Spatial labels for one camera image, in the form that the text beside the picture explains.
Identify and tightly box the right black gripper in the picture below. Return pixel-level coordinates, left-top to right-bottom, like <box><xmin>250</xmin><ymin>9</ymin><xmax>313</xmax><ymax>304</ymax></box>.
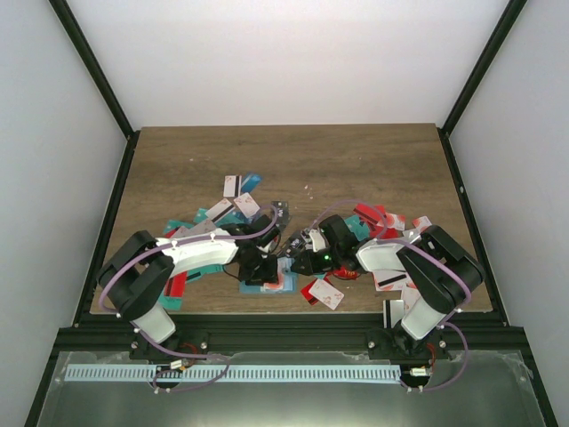
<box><xmin>292</xmin><ymin>246</ymin><xmax>341</xmax><ymax>277</ymax></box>

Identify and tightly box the blue leather card holder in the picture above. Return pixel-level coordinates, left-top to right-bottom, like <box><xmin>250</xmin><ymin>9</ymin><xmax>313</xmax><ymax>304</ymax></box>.
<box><xmin>239</xmin><ymin>257</ymin><xmax>298</xmax><ymax>294</ymax></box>

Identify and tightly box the white floral card front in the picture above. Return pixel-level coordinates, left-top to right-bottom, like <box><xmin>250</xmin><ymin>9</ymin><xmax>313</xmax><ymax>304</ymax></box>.
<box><xmin>309</xmin><ymin>279</ymin><xmax>344</xmax><ymax>310</ymax></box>

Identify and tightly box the white floral card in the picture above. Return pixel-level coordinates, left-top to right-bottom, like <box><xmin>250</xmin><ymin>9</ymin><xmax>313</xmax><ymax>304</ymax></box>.
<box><xmin>309</xmin><ymin>279</ymin><xmax>344</xmax><ymax>310</ymax></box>
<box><xmin>234</xmin><ymin>192</ymin><xmax>260</xmax><ymax>219</ymax></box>

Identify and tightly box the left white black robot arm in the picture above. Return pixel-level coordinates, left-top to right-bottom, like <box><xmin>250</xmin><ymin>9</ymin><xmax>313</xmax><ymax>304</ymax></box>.
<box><xmin>96</xmin><ymin>214</ymin><xmax>279</xmax><ymax>359</ymax></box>

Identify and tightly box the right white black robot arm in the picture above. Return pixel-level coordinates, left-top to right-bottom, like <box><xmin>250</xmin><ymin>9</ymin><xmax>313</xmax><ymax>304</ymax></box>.
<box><xmin>292</xmin><ymin>215</ymin><xmax>485</xmax><ymax>359</ymax></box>

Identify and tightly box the red gold VIP card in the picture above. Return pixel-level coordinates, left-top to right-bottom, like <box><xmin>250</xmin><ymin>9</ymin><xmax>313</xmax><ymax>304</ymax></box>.
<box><xmin>332</xmin><ymin>267</ymin><xmax>361</xmax><ymax>281</ymax></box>

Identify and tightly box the white striped card right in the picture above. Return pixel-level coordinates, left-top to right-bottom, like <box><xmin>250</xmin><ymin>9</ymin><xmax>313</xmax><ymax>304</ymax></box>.
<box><xmin>373</xmin><ymin>270</ymin><xmax>408</xmax><ymax>292</ymax></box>

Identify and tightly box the black VIP card upper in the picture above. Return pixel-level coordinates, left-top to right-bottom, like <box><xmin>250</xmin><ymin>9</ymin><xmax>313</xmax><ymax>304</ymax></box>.
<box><xmin>271</xmin><ymin>200</ymin><xmax>292</xmax><ymax>227</ymax></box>

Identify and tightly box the white striped card edge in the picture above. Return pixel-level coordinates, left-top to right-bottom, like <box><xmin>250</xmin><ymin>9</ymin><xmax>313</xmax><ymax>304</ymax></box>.
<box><xmin>383</xmin><ymin>300</ymin><xmax>405</xmax><ymax>329</ymax></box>

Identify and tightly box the blue card top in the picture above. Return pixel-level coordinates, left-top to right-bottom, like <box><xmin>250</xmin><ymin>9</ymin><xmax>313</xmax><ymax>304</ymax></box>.
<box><xmin>240</xmin><ymin>173</ymin><xmax>262</xmax><ymax>193</ymax></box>

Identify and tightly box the red card front left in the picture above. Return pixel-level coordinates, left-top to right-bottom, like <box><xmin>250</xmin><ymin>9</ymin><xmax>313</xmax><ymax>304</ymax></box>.
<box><xmin>164</xmin><ymin>272</ymin><xmax>187</xmax><ymax>298</ymax></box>

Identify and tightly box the white card with black stripe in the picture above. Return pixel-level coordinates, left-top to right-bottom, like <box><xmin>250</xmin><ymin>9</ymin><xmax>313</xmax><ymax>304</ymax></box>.
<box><xmin>223</xmin><ymin>175</ymin><xmax>242</xmax><ymax>198</ymax></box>

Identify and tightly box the teal card front left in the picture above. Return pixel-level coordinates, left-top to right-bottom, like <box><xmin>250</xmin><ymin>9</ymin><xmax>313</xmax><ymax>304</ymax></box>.
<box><xmin>158</xmin><ymin>295</ymin><xmax>183</xmax><ymax>311</ymax></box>

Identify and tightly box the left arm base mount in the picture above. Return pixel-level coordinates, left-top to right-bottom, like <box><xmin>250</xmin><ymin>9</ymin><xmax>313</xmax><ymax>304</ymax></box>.
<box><xmin>129</xmin><ymin>328</ymin><xmax>210</xmax><ymax>361</ymax></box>

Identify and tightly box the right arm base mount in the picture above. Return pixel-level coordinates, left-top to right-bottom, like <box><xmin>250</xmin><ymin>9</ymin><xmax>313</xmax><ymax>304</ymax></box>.
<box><xmin>365</xmin><ymin>328</ymin><xmax>449</xmax><ymax>363</ymax></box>

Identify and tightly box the light blue slotted cable duct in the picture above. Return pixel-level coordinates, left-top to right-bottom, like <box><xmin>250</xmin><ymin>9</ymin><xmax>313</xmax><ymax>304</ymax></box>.
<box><xmin>64</xmin><ymin>364</ymin><xmax>401</xmax><ymax>384</ymax></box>

